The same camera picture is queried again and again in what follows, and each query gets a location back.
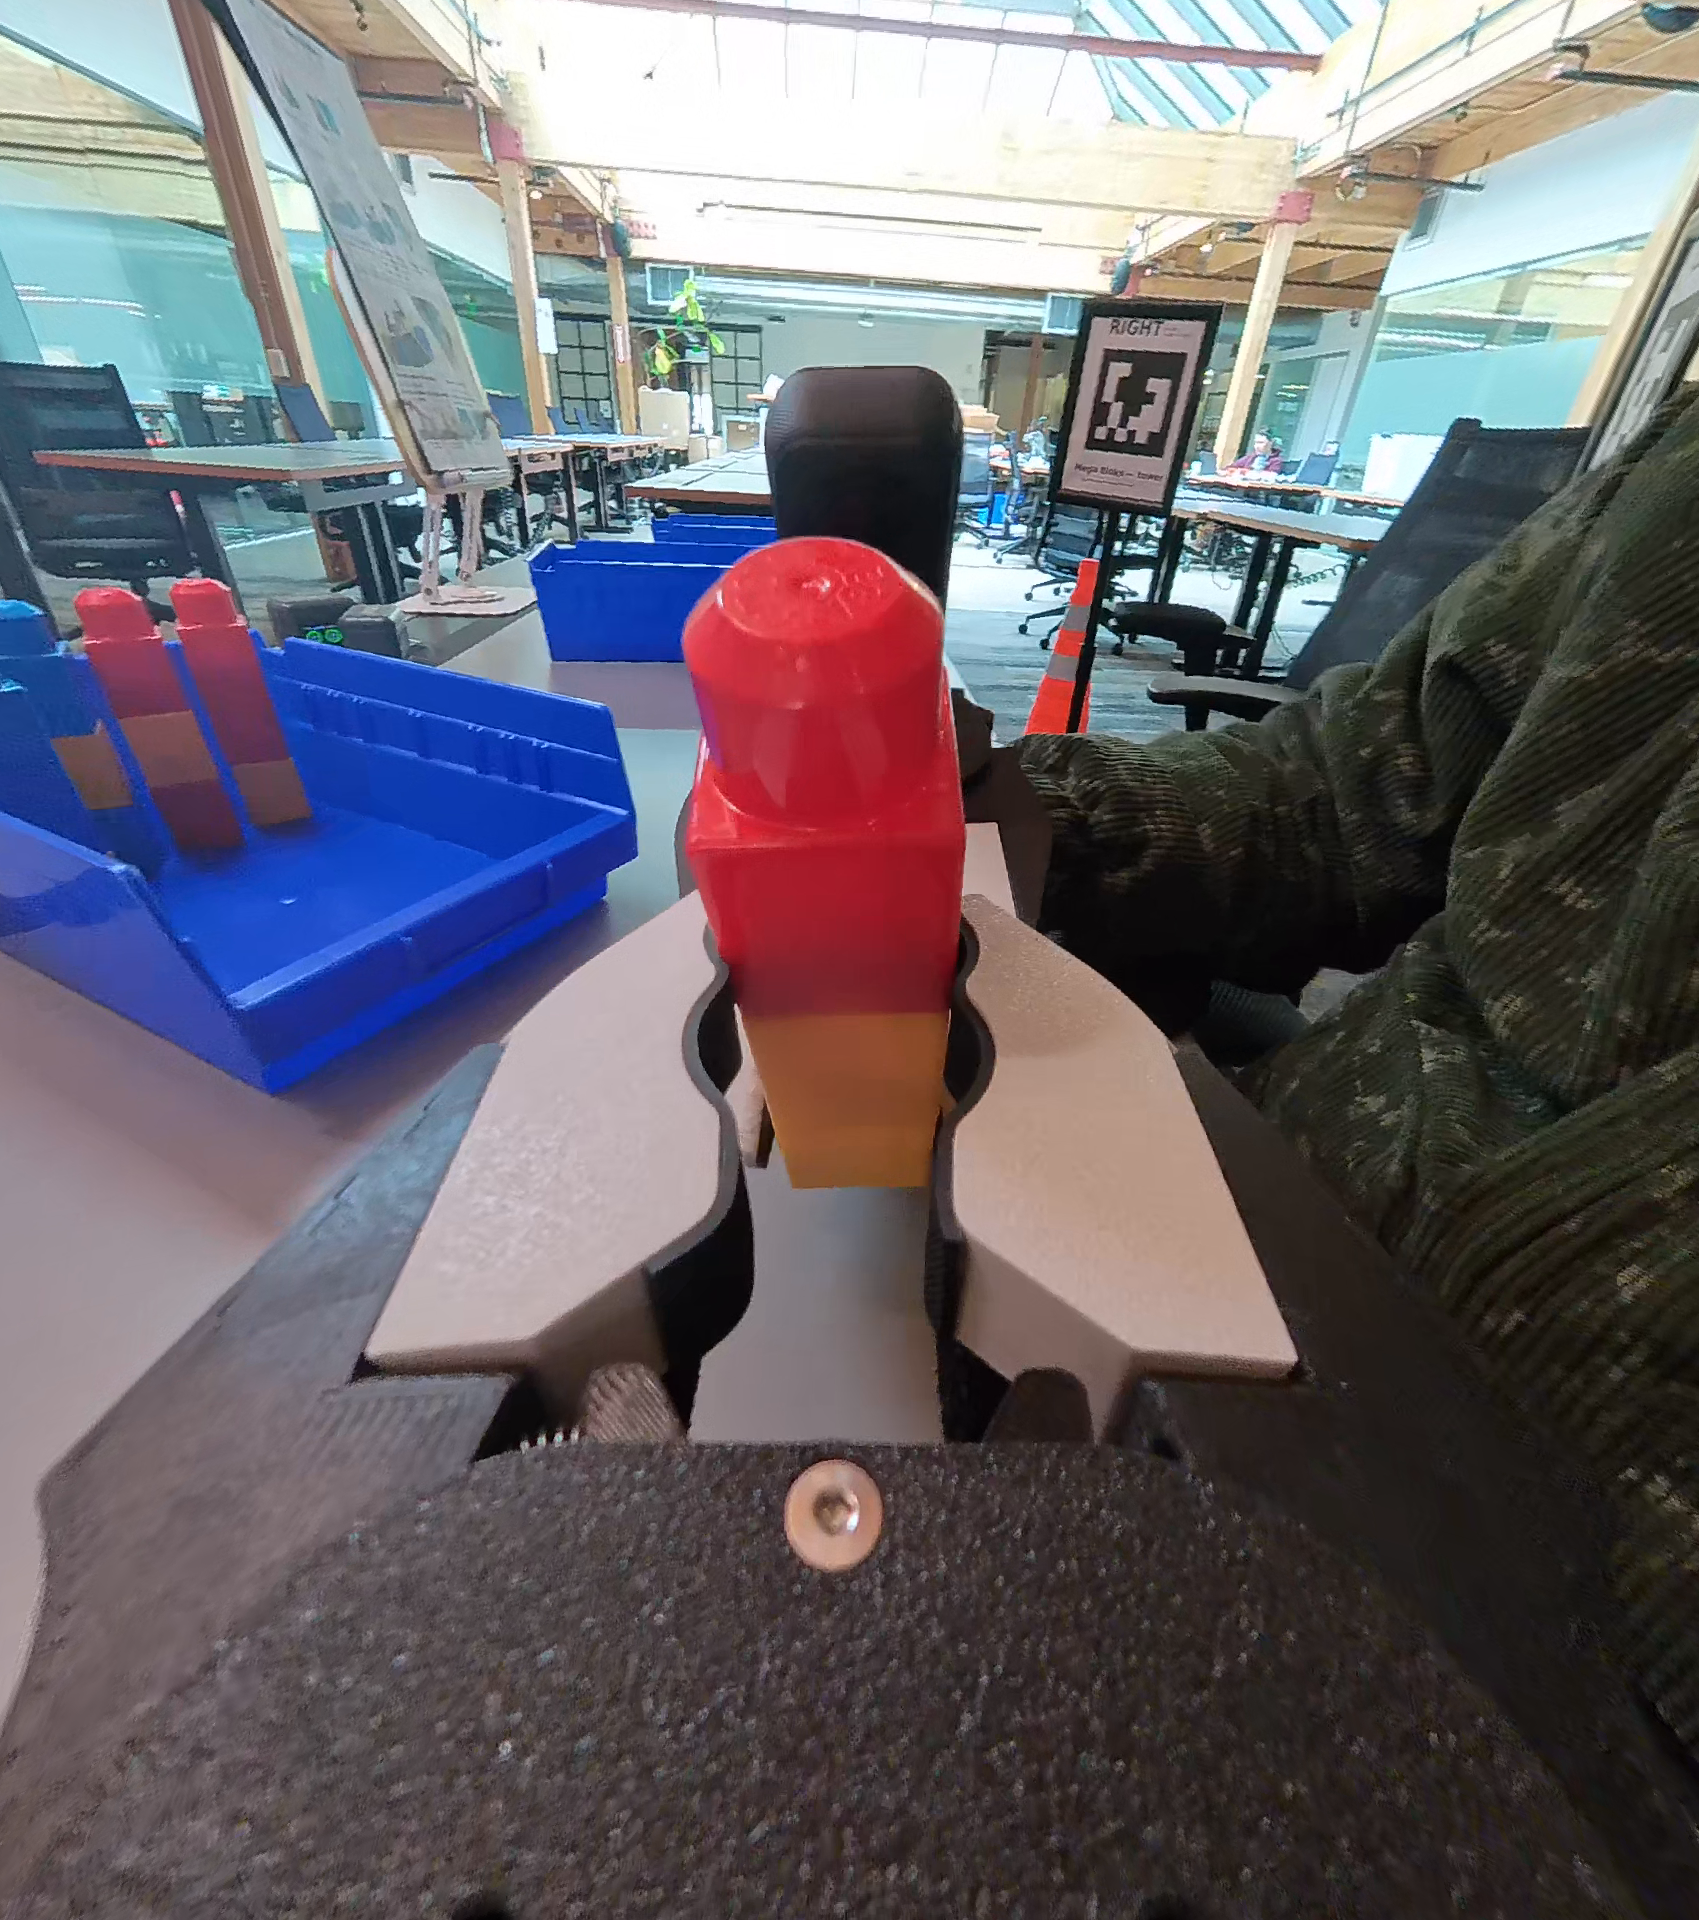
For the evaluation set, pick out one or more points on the wooden desk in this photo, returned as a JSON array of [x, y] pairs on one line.
[[1300, 521], [220, 458]]

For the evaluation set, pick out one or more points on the white document stand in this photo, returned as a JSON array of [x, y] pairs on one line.
[[400, 299]]

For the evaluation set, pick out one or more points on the yellow mega block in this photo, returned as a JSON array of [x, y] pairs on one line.
[[850, 1102]]

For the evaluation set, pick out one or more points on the person's right forearm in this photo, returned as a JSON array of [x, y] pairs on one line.
[[1391, 720]]

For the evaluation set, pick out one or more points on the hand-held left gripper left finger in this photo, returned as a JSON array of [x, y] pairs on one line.
[[565, 1185]]

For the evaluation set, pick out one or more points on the cluster of block towers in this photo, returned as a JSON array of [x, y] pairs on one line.
[[143, 705]]

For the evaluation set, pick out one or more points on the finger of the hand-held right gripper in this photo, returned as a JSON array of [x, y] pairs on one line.
[[989, 868]]

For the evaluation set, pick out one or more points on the black white tag sign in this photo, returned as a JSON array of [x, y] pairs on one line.
[[1137, 403], [1680, 315]]

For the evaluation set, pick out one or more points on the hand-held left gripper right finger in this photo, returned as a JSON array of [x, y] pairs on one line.
[[1104, 1185]]

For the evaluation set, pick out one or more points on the red mega block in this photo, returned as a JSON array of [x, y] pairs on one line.
[[820, 871]]

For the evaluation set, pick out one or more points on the green potted plant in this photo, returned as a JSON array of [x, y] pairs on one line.
[[676, 330]]

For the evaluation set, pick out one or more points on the blue plastic bin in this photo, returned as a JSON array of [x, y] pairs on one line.
[[716, 528], [610, 607], [385, 900]]

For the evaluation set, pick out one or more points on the orange traffic cone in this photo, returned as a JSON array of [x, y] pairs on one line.
[[1067, 658]]

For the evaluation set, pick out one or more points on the black box device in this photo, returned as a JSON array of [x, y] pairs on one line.
[[340, 628]]

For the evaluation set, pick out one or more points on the black office chair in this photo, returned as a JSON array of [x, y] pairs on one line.
[[53, 450], [1451, 525]]

